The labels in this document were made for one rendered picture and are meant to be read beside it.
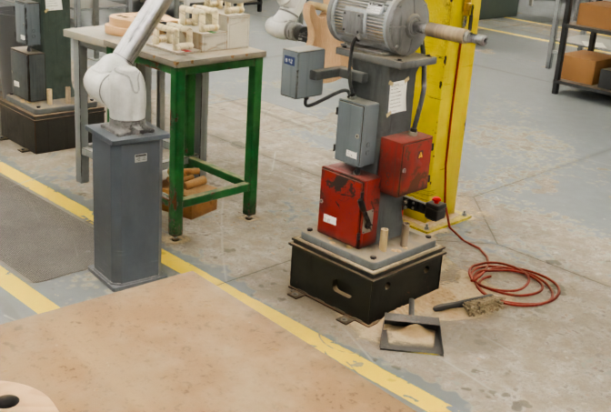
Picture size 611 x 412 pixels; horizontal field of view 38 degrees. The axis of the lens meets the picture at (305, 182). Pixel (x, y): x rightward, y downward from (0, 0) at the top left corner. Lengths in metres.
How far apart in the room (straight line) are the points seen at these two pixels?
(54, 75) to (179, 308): 4.20
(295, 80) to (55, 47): 2.64
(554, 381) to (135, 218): 1.88
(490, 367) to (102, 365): 2.20
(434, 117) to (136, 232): 1.73
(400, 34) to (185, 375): 2.22
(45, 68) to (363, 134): 2.86
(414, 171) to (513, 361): 0.87
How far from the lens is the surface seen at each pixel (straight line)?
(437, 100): 4.78
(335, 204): 3.85
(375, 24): 3.70
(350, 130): 3.73
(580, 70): 8.66
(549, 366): 3.80
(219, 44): 4.60
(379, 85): 3.73
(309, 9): 4.00
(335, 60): 4.18
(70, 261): 4.39
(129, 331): 1.90
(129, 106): 3.89
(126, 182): 3.93
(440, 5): 4.72
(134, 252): 4.07
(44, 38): 5.99
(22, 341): 1.89
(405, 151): 3.71
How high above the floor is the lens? 1.82
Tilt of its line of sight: 19 degrees down
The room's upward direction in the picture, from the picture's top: 4 degrees clockwise
